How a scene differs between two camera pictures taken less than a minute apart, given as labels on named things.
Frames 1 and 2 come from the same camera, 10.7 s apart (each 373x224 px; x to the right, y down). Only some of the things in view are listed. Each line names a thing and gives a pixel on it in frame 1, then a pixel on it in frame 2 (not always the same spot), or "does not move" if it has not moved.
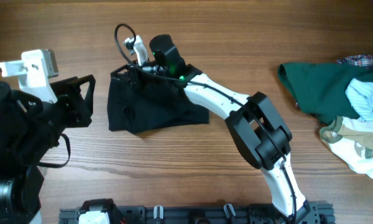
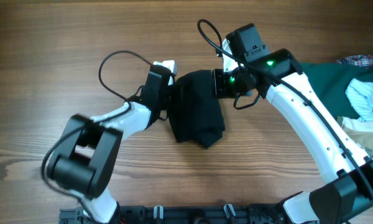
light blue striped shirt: x=367 y=99 does not move
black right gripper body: x=150 y=67 to x=227 y=84
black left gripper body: x=53 y=119 to x=163 y=99
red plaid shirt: x=366 y=60 does not move
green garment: x=320 y=88 does not move
